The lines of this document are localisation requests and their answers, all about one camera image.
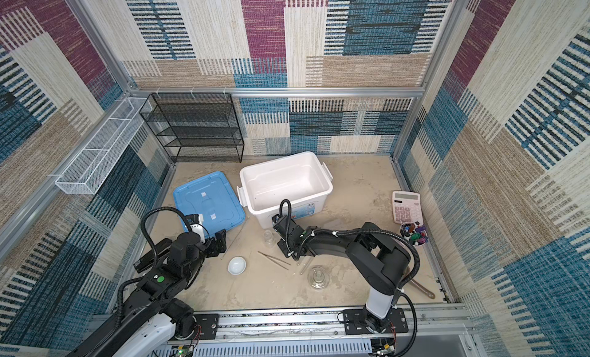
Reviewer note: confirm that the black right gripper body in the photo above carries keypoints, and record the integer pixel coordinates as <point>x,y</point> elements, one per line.
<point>290,244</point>

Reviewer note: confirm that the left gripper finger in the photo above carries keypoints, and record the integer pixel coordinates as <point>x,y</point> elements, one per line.
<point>221,241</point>
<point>211,248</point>

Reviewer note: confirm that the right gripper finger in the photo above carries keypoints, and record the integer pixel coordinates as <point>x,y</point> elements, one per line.
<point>287,248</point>
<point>279,223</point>

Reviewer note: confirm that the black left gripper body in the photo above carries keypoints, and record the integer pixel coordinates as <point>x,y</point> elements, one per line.
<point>201,251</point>

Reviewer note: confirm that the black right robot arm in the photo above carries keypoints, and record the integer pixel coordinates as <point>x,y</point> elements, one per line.
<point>386,261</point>

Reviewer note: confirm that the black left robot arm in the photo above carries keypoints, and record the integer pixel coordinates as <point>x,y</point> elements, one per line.
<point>148,311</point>

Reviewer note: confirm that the small glass beaker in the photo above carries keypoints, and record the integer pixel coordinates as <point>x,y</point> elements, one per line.
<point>269,238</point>

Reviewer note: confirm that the metal tweezers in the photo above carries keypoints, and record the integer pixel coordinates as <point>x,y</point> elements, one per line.
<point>281,263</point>

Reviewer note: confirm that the white ceramic mortar bowl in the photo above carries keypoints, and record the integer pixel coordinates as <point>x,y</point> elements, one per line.
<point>237,266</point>

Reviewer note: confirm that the blue plastic bin lid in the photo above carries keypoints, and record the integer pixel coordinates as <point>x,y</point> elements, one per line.
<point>213,199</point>

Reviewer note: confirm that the white plastic storage bin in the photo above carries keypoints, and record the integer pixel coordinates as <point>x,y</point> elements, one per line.
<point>300,178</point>

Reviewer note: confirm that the glass flask with stopper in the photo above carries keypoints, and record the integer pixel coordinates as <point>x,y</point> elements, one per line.
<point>318,277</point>

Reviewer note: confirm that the pink calculator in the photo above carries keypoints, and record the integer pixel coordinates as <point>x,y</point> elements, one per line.
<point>406,207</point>

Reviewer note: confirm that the pink cup of markers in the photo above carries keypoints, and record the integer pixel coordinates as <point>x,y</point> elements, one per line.
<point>415,233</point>

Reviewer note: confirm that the brown wooden tool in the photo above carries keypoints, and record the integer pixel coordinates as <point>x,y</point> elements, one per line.
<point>422,289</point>

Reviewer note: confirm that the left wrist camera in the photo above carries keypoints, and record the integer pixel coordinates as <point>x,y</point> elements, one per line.
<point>195,221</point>

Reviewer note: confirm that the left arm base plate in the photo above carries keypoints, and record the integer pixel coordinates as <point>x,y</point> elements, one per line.
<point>197,327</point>

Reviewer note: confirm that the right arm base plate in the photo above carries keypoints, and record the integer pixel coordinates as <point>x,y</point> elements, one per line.
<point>361,321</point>

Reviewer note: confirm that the black wire shelf rack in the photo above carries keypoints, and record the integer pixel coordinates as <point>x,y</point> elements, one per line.
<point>195,127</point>

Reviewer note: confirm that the white mesh wall basket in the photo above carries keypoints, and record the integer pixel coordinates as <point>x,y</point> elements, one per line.
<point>87,172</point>

